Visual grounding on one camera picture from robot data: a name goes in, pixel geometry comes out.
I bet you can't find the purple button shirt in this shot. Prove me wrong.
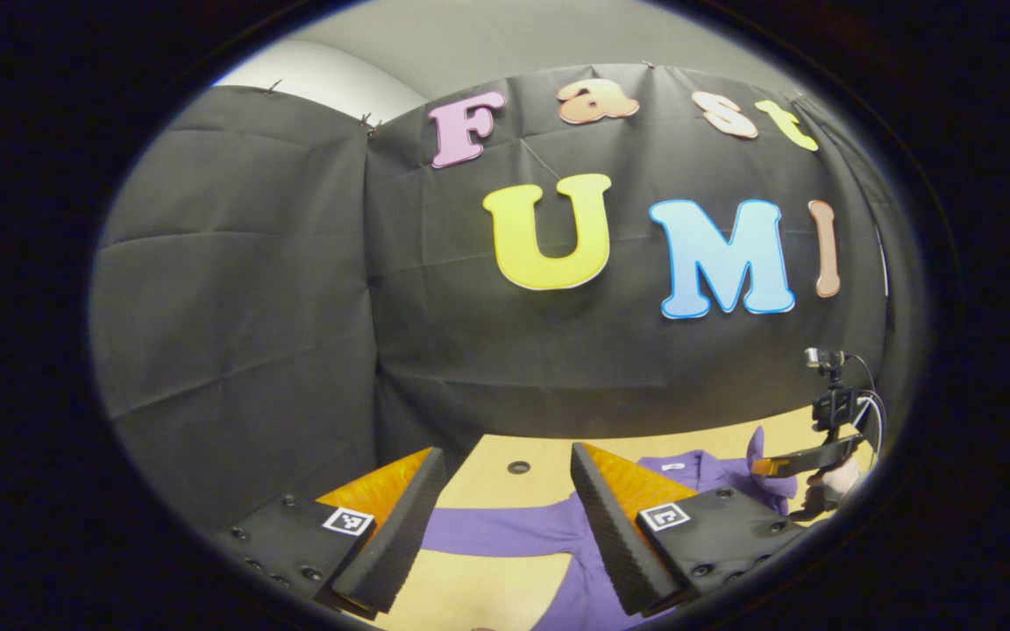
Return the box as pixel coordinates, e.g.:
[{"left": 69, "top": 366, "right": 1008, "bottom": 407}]
[{"left": 417, "top": 427, "right": 800, "bottom": 631}]

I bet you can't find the thin gripper cable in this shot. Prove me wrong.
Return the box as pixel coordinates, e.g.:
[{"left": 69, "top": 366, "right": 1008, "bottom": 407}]
[{"left": 847, "top": 353, "right": 888, "bottom": 458}]

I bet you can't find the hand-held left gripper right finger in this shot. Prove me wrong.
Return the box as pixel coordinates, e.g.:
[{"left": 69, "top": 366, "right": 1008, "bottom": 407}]
[{"left": 570, "top": 443, "right": 808, "bottom": 619}]

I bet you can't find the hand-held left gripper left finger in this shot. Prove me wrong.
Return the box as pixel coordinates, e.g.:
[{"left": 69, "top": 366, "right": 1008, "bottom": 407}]
[{"left": 207, "top": 447, "right": 449, "bottom": 619}]

